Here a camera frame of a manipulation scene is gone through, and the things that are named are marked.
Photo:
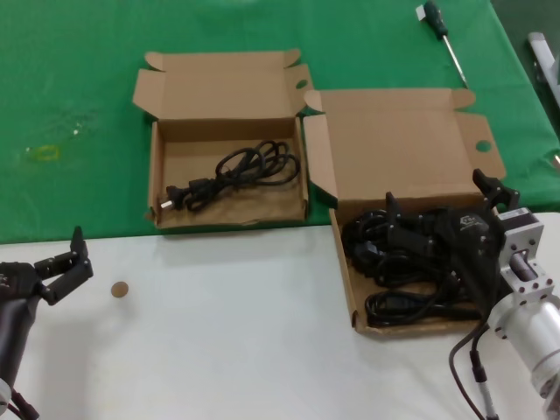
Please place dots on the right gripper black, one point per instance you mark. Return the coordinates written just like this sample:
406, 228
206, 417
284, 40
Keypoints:
472, 245

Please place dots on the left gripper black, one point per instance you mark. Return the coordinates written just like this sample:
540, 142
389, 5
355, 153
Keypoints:
17, 280

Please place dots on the open brown cardboard box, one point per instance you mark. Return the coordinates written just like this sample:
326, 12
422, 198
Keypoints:
219, 87
394, 131

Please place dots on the brown round disc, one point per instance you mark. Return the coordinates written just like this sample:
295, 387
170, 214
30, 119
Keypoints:
119, 289

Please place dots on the yellow rubber band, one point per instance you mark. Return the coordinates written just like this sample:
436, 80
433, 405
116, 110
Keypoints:
44, 153

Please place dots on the white table cover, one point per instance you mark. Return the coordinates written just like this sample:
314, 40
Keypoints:
219, 350

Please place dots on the white paper tag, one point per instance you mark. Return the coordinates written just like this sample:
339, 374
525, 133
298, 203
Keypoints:
421, 11

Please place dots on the green table cloth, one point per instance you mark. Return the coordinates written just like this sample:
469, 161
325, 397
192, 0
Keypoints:
65, 65

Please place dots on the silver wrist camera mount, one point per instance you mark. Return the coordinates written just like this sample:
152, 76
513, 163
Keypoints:
522, 232

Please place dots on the grey metal bracket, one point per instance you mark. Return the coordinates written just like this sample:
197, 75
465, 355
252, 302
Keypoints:
544, 54

